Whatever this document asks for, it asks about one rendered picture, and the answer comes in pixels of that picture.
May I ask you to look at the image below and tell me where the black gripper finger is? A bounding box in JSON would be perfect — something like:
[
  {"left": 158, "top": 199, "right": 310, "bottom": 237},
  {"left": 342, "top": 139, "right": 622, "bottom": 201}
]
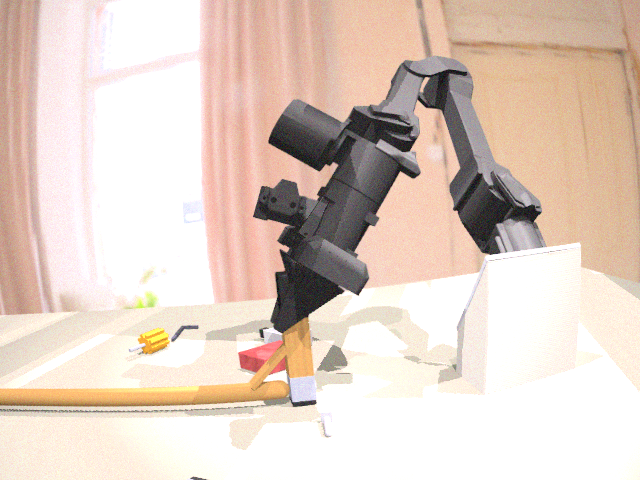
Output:
[
  {"left": 273, "top": 257, "right": 345, "bottom": 333},
  {"left": 270, "top": 249, "right": 301, "bottom": 324}
]

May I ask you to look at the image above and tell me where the red rectangular block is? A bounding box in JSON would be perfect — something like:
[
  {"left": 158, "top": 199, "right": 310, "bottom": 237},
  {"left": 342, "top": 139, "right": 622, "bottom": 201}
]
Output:
[{"left": 238, "top": 340, "right": 286, "bottom": 375}]

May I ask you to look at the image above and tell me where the dark grey bent rod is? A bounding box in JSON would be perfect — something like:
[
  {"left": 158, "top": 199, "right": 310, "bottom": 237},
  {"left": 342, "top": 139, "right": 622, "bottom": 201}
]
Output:
[{"left": 171, "top": 325, "right": 199, "bottom": 342}]

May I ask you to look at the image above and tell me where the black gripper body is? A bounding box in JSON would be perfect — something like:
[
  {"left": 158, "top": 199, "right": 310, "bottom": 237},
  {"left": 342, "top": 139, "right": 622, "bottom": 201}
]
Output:
[{"left": 277, "top": 178, "right": 380, "bottom": 296}]

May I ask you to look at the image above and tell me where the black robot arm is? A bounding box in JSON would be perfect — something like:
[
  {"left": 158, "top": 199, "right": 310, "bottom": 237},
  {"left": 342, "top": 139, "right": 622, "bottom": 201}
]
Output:
[{"left": 253, "top": 55, "right": 547, "bottom": 256}]

